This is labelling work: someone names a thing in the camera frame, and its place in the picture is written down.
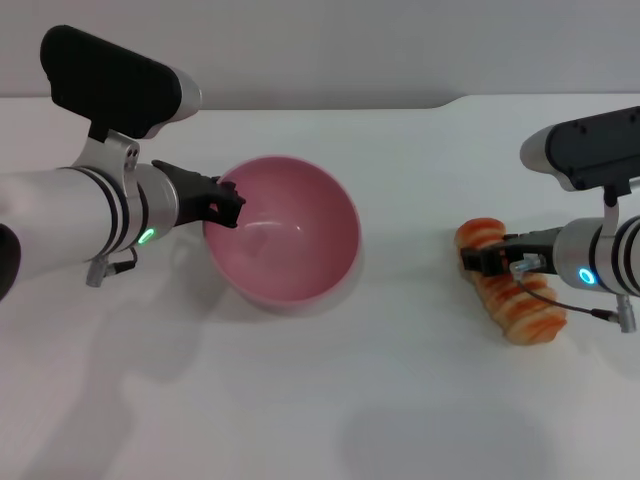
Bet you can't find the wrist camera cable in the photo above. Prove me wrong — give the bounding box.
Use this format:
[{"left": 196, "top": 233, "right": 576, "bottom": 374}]
[
  {"left": 510, "top": 252, "right": 637, "bottom": 334},
  {"left": 85, "top": 247, "right": 139, "bottom": 287}
]

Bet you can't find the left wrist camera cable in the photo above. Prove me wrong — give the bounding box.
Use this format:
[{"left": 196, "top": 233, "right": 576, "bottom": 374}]
[{"left": 85, "top": 247, "right": 139, "bottom": 287}]

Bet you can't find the right wrist camera black silver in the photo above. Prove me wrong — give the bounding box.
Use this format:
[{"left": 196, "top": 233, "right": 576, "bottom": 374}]
[{"left": 519, "top": 105, "right": 640, "bottom": 236}]

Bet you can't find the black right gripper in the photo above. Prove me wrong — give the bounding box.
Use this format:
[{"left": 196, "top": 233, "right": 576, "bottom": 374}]
[{"left": 459, "top": 227, "right": 565, "bottom": 278}]

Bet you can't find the pink plastic bowl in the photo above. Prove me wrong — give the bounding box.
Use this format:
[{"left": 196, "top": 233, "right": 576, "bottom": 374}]
[{"left": 202, "top": 155, "right": 362, "bottom": 315}]

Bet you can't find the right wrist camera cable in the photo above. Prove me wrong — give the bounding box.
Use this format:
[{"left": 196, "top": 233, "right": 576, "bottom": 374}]
[{"left": 510, "top": 252, "right": 637, "bottom": 334}]

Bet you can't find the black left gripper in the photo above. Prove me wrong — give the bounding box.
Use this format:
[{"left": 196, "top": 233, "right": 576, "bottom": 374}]
[{"left": 150, "top": 159, "right": 247, "bottom": 230}]

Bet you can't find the orange ridged toy bread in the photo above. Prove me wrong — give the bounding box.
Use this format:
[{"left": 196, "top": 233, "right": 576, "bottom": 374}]
[{"left": 453, "top": 218, "right": 569, "bottom": 345}]

